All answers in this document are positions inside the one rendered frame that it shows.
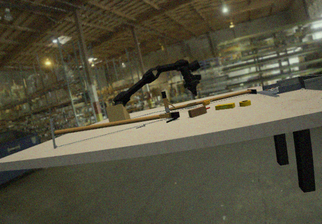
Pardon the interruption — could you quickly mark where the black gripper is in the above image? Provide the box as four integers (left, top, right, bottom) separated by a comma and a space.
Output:
183, 73, 199, 96

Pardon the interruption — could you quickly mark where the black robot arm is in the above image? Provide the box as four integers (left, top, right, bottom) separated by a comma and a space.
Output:
113, 59, 201, 106

